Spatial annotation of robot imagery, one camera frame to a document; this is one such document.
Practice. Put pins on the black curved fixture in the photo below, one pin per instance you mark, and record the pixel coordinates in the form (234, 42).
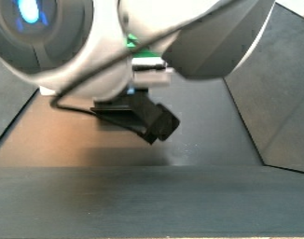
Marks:
(133, 112)

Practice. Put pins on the blue rectangular block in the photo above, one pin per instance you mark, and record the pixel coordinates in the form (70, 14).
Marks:
(130, 91)

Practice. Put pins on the green shape-sorting board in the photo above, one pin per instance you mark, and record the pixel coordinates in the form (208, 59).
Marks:
(132, 42)

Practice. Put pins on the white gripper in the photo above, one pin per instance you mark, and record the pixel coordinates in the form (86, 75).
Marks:
(150, 72)

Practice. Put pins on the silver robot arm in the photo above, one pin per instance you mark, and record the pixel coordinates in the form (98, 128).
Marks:
(53, 39)

